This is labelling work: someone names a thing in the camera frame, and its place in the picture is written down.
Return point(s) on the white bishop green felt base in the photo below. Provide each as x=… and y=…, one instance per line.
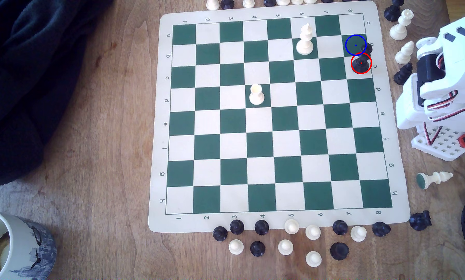
x=434, y=179

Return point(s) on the black chess knight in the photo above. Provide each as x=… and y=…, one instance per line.
x=420, y=220
x=402, y=74

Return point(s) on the green white chess mat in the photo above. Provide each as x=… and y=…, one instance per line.
x=259, y=120

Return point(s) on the white chess queen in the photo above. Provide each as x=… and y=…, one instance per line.
x=399, y=29

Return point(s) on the tall black chess piece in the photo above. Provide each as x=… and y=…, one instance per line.
x=360, y=64

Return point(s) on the large black chess piece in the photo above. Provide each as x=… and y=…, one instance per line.
x=339, y=251

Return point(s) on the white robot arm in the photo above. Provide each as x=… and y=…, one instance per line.
x=456, y=46

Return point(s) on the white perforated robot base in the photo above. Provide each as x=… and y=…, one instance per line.
x=442, y=144

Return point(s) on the white mug skyline print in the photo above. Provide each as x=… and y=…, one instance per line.
x=20, y=249

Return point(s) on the white chess pawn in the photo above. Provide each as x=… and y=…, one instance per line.
x=358, y=233
x=285, y=247
x=236, y=247
x=313, y=232
x=257, y=95
x=313, y=258
x=291, y=226

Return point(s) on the white bishop on board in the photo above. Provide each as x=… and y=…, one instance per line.
x=304, y=39

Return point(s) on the white chess bishop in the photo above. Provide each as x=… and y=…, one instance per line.
x=404, y=53

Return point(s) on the dark blue cloth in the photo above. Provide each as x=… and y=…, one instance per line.
x=22, y=77

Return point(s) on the black chess pawn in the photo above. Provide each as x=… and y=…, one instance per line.
x=220, y=233
x=257, y=248
x=261, y=227
x=340, y=227
x=236, y=226

